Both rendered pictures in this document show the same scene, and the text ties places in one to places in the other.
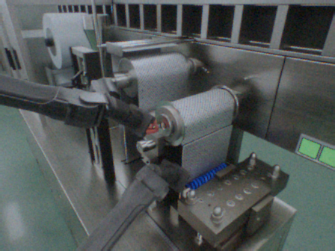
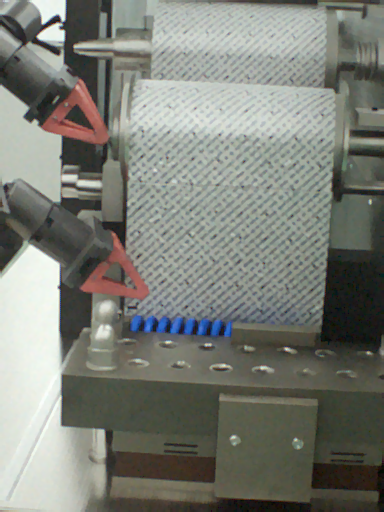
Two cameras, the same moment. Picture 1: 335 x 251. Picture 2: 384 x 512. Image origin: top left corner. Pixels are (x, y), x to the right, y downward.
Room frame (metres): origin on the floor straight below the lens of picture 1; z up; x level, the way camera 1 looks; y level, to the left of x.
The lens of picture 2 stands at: (-0.31, -0.92, 1.42)
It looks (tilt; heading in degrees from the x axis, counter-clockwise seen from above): 14 degrees down; 41
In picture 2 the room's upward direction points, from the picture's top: 2 degrees clockwise
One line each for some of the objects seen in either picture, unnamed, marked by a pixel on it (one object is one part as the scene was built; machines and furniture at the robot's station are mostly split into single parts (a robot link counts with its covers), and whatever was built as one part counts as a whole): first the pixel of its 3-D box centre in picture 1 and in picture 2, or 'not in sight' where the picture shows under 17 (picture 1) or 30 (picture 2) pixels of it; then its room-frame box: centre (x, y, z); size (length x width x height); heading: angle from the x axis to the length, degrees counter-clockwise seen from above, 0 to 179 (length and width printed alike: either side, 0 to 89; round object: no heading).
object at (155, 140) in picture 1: (152, 172); (98, 279); (0.64, 0.04, 1.05); 0.06 x 0.05 x 0.31; 128
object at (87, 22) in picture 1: (96, 21); not in sight; (1.27, 0.35, 1.50); 0.14 x 0.14 x 0.06
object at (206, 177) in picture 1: (208, 177); (221, 334); (0.65, -0.16, 1.03); 0.21 x 0.04 x 0.03; 128
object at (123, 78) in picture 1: (120, 80); (137, 50); (0.82, 0.16, 1.33); 0.06 x 0.06 x 0.06; 38
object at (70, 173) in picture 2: (142, 146); (71, 181); (0.62, 0.07, 1.18); 0.04 x 0.02 x 0.04; 38
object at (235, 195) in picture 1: (235, 193); (253, 385); (0.60, -0.25, 1.00); 0.40 x 0.16 x 0.06; 128
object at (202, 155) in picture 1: (206, 157); (225, 265); (0.66, -0.15, 1.11); 0.23 x 0.01 x 0.18; 128
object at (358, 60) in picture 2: (185, 67); (358, 61); (1.02, -0.09, 1.33); 0.07 x 0.07 x 0.07; 38
